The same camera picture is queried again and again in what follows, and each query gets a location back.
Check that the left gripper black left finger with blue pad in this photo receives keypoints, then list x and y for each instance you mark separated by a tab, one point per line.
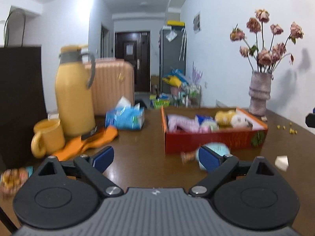
89	170

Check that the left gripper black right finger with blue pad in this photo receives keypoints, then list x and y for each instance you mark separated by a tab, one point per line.
221	170

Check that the light blue plush toy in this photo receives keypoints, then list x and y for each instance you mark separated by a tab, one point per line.
216	152

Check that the green iridescent mesh ball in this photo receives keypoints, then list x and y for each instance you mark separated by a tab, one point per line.
209	126

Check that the yellow white plush toy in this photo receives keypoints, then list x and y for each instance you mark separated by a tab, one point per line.
232	119

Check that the lilac fuzzy sock roll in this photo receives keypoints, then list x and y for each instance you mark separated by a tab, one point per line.
186	124

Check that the blue pocket tissue pack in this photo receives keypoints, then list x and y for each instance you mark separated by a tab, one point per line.
202	118

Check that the orange silicone mat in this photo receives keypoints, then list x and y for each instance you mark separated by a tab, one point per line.
77	146

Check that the small wrapped candy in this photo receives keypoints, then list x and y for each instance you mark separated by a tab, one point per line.
188	157

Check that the yellow ceramic mug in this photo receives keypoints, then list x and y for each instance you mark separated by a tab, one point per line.
48	138

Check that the red cardboard box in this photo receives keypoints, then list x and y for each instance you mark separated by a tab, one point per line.
234	138

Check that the grey ribbed vase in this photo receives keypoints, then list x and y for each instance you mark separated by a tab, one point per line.
259	92

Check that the dried pink flower bouquet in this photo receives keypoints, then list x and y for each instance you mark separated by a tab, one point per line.
265	54

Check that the snack packet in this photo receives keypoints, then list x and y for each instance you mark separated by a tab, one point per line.
13	179

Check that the pink hard-shell suitcase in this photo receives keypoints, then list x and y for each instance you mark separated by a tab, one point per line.
114	79

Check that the yellow thermos jug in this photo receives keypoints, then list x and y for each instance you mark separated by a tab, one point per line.
75	76

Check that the dark entrance door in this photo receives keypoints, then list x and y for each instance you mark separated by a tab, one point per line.
133	47

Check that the grey refrigerator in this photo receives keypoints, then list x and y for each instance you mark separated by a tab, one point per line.
172	53

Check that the wire rack with clutter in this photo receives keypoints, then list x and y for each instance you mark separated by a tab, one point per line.
175	89

